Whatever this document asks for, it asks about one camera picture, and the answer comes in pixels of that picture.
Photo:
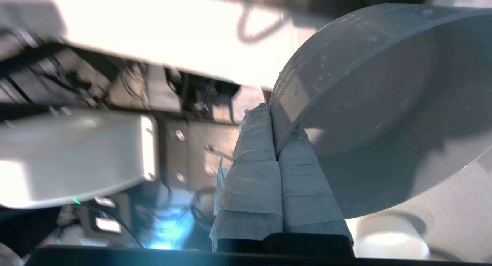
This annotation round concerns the right gripper tissue-wrapped right finger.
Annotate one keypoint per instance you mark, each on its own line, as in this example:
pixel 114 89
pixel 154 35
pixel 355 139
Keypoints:
pixel 307 189

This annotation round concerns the black robot chassis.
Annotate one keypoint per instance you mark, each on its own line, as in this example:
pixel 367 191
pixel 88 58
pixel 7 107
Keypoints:
pixel 203 143

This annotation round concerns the purple round plate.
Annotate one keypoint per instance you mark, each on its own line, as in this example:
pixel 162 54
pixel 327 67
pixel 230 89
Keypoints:
pixel 365 104

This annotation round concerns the right gripper tissue-wrapped left finger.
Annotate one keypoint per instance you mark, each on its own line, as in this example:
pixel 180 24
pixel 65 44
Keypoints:
pixel 250 173

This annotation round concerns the pink cup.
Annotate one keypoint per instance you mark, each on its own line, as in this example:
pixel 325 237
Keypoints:
pixel 388 239

